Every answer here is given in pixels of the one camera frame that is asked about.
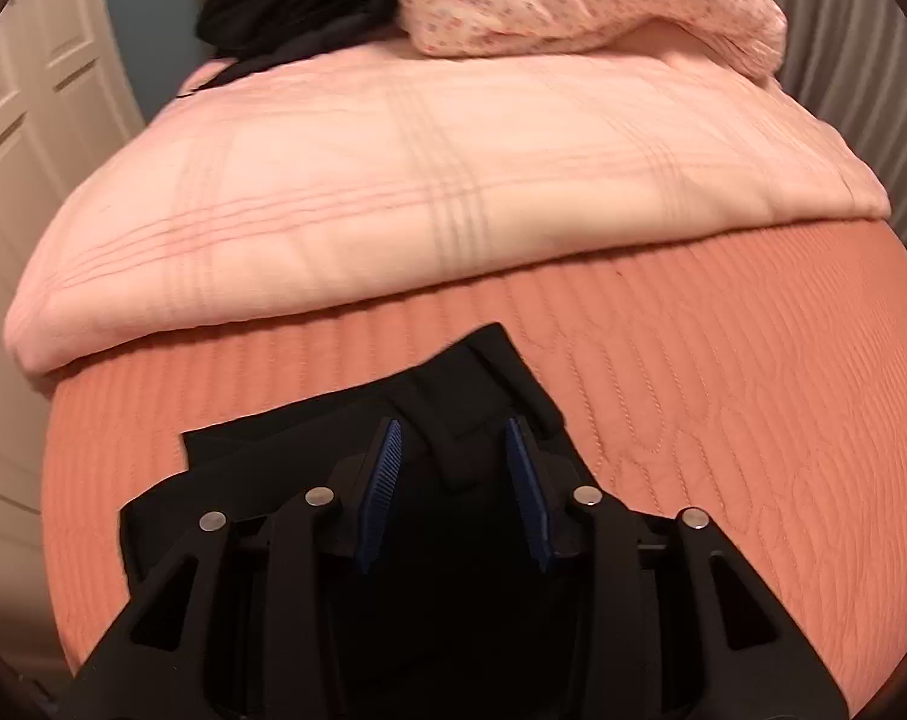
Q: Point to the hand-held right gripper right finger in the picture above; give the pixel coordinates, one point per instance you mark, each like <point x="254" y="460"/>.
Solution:
<point x="527" y="484"/>

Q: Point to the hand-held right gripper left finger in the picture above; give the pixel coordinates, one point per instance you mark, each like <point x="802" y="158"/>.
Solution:
<point x="382" y="484"/>

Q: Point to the black pants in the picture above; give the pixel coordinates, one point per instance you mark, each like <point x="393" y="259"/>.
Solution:
<point x="461" y="390"/>

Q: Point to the orange quilted bedspread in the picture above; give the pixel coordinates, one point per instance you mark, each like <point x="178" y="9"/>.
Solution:
<point x="723" y="390"/>

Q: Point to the pink plaid blanket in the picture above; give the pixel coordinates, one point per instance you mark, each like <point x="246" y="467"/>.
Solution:
<point x="423" y="202"/>

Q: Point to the black clothes pile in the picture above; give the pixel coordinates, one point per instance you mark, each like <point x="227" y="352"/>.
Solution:
<point x="288" y="0"/>

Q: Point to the white panel door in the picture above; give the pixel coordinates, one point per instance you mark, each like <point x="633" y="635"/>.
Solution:
<point x="33" y="90"/>

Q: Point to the grey curtain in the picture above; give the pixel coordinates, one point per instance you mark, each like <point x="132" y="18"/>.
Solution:
<point x="836" y="52"/>

